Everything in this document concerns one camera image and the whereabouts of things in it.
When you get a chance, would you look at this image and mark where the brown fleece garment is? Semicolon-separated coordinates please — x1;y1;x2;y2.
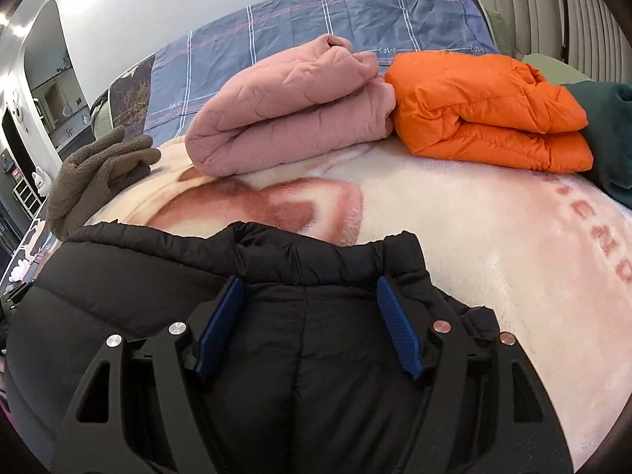
46;126;162;241

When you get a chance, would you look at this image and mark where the pink cream plush blanket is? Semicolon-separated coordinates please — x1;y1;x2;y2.
94;138;631;473

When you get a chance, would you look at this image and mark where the light green pillow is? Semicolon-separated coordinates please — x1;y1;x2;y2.
485;10;591;85

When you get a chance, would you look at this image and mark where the pink folded quilted jacket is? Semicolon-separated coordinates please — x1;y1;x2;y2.
184;34;396;177

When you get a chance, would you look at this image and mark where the dark patterned pillow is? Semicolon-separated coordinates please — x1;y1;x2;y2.
108;55;155;140

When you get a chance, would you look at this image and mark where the black puffer jacket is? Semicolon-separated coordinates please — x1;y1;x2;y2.
6;223;499;473

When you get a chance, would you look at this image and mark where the orange folded puffer jacket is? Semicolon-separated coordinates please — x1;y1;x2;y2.
385;51;593;175

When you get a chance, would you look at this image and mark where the white arched shelf cabinet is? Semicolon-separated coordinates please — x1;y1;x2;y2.
2;0;94;215

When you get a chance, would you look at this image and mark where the dark green folded fleece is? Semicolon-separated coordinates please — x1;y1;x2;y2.
564;80;632;209

